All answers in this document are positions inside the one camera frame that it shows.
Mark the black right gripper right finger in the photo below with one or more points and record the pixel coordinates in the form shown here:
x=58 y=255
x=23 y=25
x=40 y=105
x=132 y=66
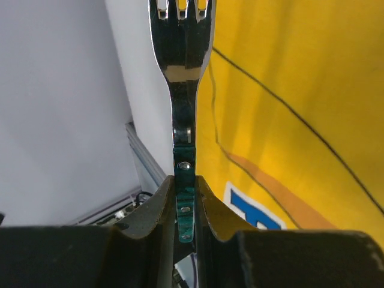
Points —
x=233 y=253

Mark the yellow cartoon placemat cloth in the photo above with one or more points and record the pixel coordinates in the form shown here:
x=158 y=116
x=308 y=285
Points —
x=290 y=116

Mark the aluminium rail frame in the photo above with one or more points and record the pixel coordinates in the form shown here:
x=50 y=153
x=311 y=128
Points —
x=150 y=176

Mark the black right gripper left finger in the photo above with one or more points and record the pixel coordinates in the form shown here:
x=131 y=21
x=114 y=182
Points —
x=137 y=251

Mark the green handled fork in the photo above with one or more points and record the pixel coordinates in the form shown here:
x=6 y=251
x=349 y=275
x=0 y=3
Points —
x=182 y=41

